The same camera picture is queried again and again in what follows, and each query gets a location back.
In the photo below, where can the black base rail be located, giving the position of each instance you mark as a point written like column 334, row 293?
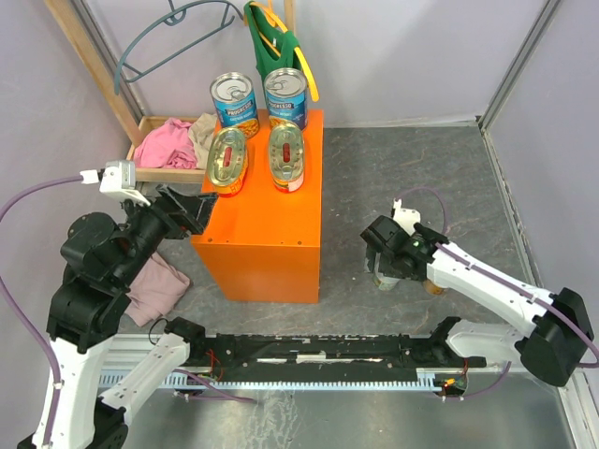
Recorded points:
column 260, row 359

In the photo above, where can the aluminium corner profile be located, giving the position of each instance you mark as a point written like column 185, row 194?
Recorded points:
column 524, row 54

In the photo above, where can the orange box counter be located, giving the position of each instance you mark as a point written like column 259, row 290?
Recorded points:
column 264, row 245

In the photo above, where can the pink cloth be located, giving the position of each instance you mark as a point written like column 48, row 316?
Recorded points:
column 167, row 146

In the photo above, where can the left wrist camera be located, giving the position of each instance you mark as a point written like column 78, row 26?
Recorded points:
column 117, row 181

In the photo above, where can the small can white lid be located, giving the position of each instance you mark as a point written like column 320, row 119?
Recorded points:
column 433, row 289

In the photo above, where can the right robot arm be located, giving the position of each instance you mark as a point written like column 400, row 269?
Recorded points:
column 547, row 333

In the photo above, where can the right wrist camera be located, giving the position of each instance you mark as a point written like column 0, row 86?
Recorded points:
column 404, row 217

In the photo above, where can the blue soup can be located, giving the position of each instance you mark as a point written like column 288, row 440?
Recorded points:
column 235, row 102

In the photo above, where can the yellow plastic hanger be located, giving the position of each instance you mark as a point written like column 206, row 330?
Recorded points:
column 276, row 22

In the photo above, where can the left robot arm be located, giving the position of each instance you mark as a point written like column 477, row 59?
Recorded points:
column 102, row 259

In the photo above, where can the wooden post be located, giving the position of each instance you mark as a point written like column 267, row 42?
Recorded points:
column 86, row 41

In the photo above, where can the oval red sardine tin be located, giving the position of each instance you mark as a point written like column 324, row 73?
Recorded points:
column 227, row 161

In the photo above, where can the teal plastic hanger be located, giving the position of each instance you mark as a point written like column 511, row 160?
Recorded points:
column 153, row 40

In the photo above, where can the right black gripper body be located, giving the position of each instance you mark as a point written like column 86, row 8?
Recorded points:
column 389, row 270

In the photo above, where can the green tank top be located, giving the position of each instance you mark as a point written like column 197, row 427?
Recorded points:
column 274, row 49

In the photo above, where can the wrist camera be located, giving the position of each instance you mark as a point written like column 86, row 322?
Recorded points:
column 404, row 217
column 117, row 181

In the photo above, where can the mauve cloth on floor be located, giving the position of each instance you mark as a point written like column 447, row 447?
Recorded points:
column 155, row 291

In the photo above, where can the can with white lid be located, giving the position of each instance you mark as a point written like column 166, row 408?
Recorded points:
column 384, row 283

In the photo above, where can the beige cloth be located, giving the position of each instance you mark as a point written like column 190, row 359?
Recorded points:
column 201, row 134

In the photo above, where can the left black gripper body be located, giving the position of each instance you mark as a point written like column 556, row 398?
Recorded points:
column 182, row 221

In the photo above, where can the wooden tray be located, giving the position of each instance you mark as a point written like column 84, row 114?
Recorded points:
column 146, row 125

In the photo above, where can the wooden upright behind shirt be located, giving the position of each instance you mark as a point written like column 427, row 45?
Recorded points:
column 290, row 15

